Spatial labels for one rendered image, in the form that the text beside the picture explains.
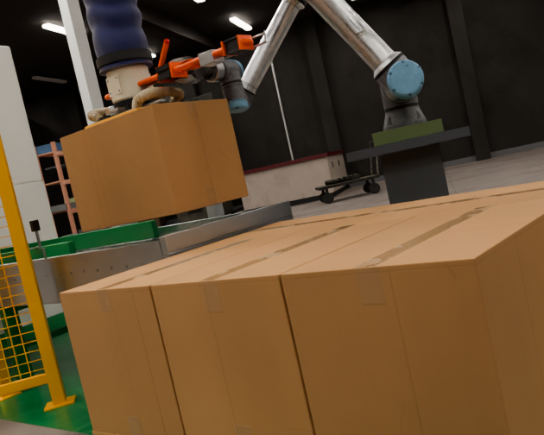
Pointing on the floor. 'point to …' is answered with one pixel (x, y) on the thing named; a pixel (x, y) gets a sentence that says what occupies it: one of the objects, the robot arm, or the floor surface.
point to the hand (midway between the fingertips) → (176, 70)
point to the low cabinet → (293, 180)
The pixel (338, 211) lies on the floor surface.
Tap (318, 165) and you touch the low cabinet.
